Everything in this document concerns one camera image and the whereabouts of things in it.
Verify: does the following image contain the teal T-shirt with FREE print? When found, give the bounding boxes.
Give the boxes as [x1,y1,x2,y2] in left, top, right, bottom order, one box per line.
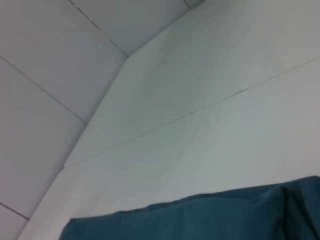
[58,174,320,240]

